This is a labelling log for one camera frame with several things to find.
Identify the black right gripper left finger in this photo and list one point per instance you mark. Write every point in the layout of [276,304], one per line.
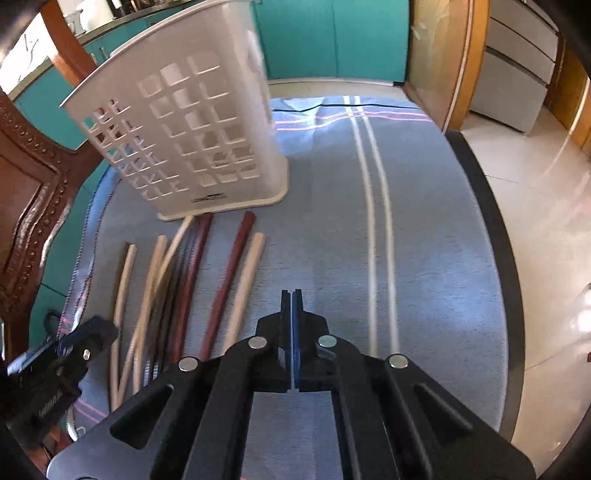
[273,366]

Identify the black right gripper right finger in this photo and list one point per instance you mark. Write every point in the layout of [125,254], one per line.
[311,371]

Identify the black chopstick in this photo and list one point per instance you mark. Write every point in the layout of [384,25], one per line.
[162,332]

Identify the dark red chopstick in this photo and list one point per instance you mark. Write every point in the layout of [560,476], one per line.
[222,293]
[189,280]

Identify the beige wooden chopstick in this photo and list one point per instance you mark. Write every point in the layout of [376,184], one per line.
[119,307]
[170,250]
[249,268]
[145,309]

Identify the brown wooden chair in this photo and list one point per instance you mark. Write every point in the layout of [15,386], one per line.
[39,182]

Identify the white plastic utensil basket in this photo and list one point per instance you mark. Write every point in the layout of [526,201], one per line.
[182,112]

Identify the grey sofa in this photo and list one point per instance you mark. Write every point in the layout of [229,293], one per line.
[518,65]

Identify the wooden door frame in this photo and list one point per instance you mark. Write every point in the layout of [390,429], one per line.
[446,52]

